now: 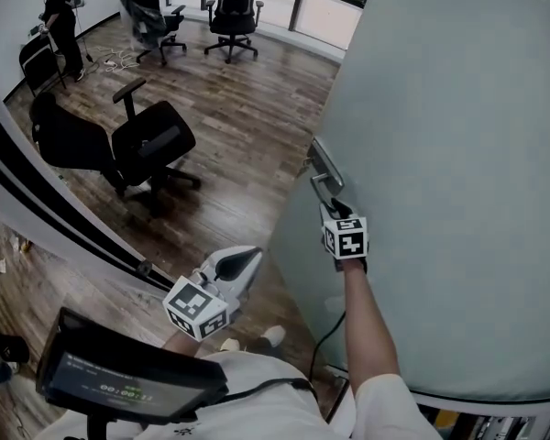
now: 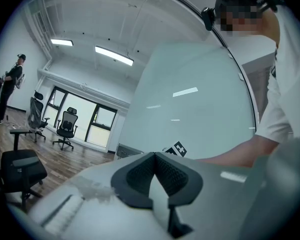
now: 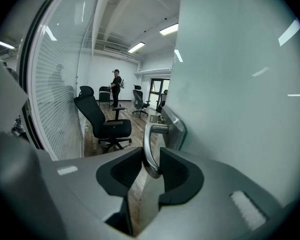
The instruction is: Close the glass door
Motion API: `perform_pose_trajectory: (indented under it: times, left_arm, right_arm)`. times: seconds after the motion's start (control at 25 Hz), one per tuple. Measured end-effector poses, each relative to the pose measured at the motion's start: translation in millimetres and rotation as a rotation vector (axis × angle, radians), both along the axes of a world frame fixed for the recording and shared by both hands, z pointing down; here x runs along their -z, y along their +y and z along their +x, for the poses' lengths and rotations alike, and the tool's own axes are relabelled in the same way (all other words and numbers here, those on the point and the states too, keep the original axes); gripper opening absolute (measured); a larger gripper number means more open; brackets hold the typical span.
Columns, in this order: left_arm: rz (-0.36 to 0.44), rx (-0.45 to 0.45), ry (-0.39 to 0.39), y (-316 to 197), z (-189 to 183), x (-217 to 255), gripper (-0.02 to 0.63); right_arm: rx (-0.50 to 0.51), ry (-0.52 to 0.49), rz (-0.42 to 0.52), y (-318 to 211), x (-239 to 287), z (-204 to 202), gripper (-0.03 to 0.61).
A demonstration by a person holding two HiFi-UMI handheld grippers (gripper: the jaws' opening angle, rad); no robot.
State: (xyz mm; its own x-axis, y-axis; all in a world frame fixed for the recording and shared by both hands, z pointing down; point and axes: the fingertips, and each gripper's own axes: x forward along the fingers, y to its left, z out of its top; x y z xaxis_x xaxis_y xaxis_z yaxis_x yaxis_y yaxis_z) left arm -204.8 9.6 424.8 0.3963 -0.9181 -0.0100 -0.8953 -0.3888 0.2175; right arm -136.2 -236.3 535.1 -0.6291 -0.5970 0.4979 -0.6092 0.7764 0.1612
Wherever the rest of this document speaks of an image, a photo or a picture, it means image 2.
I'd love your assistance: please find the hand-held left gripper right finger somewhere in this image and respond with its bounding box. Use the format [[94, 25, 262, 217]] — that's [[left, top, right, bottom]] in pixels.
[[154, 152, 204, 239]]

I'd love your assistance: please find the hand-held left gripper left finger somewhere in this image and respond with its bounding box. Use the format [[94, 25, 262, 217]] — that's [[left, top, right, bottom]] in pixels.
[[110, 152, 156, 209]]

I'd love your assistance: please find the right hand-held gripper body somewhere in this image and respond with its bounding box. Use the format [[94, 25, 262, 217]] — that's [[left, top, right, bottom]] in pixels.
[[161, 140, 188, 158]]

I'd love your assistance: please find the frosted glass door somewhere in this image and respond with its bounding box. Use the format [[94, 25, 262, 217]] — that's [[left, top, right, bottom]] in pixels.
[[114, 42, 257, 161]]

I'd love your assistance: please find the person's right forearm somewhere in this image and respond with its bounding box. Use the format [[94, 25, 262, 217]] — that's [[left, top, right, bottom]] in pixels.
[[196, 133, 282, 169]]

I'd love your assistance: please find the black mesh office chair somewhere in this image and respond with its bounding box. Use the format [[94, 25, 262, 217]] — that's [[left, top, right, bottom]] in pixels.
[[52, 106, 79, 152]]

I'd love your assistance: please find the black framed window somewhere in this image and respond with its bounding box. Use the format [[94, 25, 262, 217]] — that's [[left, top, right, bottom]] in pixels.
[[43, 85, 118, 149]]

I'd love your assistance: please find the black chair with armrests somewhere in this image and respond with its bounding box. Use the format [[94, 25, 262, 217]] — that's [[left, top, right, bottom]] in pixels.
[[0, 123, 48, 213]]

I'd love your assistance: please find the white ceiling pipe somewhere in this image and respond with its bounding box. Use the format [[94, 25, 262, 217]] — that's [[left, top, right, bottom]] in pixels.
[[37, 67, 131, 107]]

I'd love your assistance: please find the wrapped black office chair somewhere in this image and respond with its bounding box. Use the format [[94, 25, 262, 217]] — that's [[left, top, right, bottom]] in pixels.
[[27, 90, 51, 143]]

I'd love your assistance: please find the ceiling light strip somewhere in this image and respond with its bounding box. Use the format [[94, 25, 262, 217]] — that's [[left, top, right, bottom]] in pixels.
[[50, 38, 74, 47], [94, 45, 135, 67]]

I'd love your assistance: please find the person's white shirt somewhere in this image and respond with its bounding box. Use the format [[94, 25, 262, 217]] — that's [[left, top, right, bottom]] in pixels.
[[254, 5, 300, 145]]

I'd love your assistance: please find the person's head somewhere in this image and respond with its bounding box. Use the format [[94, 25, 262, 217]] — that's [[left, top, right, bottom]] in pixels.
[[214, 0, 282, 45]]

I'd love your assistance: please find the black head camera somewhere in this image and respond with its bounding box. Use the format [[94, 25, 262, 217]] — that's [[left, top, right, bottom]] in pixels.
[[201, 6, 217, 32]]

